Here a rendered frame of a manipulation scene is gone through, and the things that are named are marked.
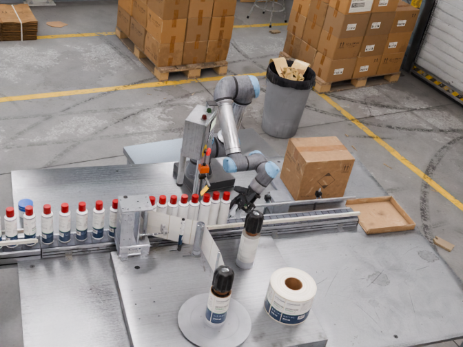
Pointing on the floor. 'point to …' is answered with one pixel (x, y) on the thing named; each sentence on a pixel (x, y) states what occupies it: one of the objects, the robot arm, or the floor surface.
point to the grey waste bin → (282, 110)
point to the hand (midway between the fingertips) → (229, 215)
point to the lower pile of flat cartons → (17, 23)
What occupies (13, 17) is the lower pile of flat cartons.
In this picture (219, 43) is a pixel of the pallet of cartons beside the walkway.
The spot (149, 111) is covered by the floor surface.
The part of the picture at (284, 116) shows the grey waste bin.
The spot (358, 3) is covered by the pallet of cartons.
